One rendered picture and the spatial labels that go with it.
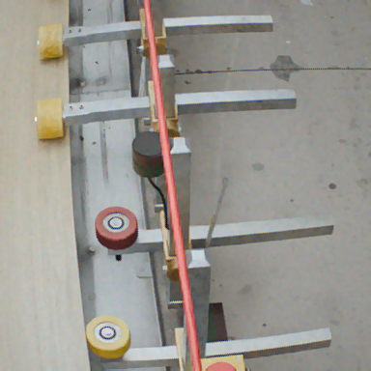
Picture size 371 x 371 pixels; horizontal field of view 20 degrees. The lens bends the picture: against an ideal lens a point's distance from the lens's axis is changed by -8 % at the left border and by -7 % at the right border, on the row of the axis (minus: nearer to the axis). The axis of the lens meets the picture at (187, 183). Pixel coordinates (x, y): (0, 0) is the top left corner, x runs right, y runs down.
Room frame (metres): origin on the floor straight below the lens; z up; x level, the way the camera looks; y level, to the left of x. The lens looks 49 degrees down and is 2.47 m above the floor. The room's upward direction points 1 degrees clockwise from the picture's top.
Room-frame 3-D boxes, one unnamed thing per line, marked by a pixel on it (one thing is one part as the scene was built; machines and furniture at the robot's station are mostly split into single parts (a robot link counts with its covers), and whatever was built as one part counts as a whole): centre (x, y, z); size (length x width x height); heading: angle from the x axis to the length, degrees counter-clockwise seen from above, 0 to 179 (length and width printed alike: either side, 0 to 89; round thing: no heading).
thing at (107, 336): (1.03, 0.13, 0.85); 0.08 x 0.08 x 0.11
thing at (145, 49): (1.77, 0.08, 0.95); 0.14 x 0.06 x 0.05; 7
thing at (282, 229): (1.31, -0.07, 0.84); 0.43 x 0.03 x 0.04; 97
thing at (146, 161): (1.25, 0.06, 1.14); 0.06 x 0.06 x 0.02
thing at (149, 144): (1.25, 0.06, 1.04); 0.06 x 0.06 x 0.22; 7
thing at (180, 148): (1.26, 0.01, 0.91); 0.04 x 0.04 x 0.48; 7
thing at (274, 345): (1.05, -0.06, 0.81); 0.43 x 0.03 x 0.04; 97
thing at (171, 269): (1.28, 0.02, 0.85); 0.14 x 0.06 x 0.05; 7
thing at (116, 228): (1.28, 0.13, 0.85); 0.08 x 0.08 x 0.11
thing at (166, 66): (1.50, 0.05, 0.87); 0.04 x 0.04 x 0.48; 7
